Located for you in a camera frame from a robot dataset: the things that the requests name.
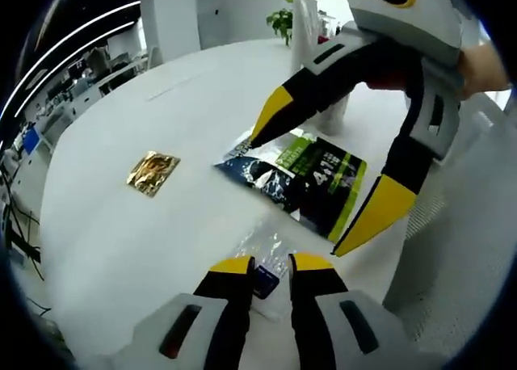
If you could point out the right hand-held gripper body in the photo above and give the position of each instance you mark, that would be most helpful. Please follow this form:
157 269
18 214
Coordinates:
420 26

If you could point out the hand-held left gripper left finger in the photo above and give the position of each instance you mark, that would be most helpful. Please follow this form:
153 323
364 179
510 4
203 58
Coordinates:
218 321

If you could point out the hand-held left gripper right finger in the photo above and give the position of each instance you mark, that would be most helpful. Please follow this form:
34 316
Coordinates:
323 321

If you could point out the clear blue skincare sachet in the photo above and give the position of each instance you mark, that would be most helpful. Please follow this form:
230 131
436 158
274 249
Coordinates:
266 283

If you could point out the green black skincare sachet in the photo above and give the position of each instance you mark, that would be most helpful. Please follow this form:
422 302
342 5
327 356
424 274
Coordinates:
323 184

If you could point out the gold skincare sachet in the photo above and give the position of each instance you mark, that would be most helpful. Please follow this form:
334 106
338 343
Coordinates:
153 174

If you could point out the blue storage box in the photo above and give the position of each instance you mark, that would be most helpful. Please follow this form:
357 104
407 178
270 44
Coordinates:
32 139

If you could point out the person's right hand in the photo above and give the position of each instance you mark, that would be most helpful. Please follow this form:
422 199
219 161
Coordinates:
482 73

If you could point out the red bag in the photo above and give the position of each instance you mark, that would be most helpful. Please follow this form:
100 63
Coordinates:
322 40

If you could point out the green potted plant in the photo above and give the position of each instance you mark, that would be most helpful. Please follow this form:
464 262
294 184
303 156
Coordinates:
280 20

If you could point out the white office desk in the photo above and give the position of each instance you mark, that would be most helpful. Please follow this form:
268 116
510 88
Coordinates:
125 75

